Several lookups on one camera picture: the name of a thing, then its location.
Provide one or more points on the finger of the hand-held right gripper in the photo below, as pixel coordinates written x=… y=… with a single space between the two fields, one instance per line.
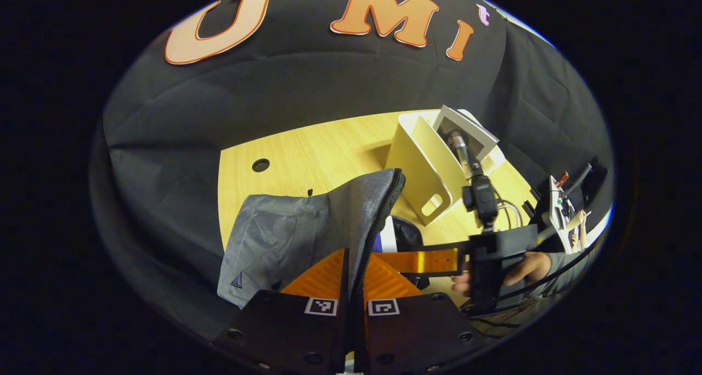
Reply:
x=428 y=261

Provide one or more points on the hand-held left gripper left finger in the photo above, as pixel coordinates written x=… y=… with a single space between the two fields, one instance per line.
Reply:
x=343 y=331

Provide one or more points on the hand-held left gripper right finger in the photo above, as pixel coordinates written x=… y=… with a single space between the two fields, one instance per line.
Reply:
x=359 y=336

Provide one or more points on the white plastic bookshelf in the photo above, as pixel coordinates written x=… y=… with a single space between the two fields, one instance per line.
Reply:
x=417 y=166

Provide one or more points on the grey schoolbag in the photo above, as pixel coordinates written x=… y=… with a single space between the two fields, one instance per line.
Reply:
x=285 y=238

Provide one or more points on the white equipment stand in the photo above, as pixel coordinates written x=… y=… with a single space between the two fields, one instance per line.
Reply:
x=559 y=216

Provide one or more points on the dark equipment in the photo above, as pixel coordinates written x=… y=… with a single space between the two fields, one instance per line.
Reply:
x=589 y=183

